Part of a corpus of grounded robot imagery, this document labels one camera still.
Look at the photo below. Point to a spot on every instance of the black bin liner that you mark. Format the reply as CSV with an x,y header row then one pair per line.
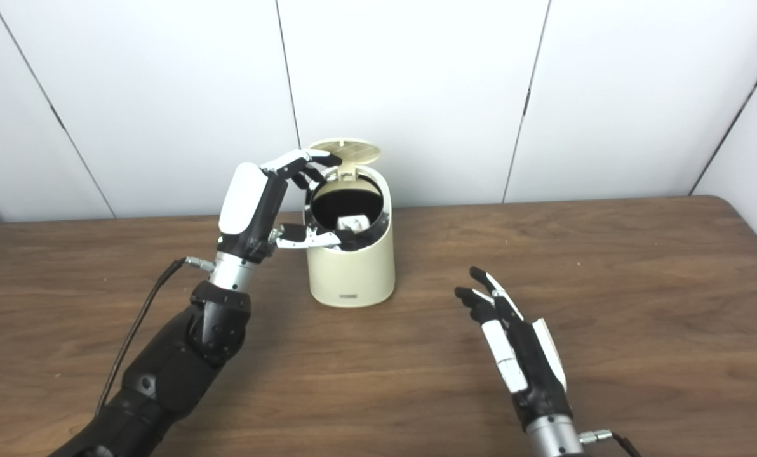
x,y
328,203

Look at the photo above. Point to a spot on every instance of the cream-colored bin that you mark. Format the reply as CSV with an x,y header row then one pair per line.
x,y
353,276

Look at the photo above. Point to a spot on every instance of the cream round bin lid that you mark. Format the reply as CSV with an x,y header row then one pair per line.
x,y
356,152

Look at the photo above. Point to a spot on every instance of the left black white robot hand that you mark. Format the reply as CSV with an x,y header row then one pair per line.
x,y
242,203

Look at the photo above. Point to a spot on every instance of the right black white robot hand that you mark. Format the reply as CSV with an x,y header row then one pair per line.
x,y
505,355

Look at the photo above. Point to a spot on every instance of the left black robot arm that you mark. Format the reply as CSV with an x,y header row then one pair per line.
x,y
175,374

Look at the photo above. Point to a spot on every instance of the white green milk carton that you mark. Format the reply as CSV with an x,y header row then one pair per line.
x,y
353,223

